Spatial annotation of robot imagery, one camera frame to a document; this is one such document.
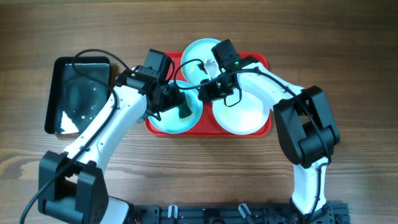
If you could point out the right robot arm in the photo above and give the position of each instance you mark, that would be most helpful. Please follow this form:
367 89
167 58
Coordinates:
305 125

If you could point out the yellow green sponge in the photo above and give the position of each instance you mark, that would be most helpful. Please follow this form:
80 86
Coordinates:
184 113

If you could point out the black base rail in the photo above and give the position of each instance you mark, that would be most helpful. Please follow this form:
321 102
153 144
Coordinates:
330 213

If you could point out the teal plate top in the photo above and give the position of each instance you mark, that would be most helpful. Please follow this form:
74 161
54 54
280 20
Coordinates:
199 49

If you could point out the black water tray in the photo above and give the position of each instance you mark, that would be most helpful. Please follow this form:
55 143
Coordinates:
74 100

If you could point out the teal plate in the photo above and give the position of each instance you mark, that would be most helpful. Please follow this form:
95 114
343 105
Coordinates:
199 49
172 123

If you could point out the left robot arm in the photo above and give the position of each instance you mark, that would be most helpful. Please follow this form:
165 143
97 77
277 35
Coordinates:
71 184

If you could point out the red plastic tray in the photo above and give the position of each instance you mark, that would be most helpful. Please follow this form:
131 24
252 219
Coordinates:
208 127

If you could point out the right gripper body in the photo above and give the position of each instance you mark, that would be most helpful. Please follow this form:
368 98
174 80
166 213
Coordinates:
217 90

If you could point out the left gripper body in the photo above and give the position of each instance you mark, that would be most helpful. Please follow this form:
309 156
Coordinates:
166 99

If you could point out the white plate right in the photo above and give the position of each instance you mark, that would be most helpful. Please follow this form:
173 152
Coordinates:
246 117

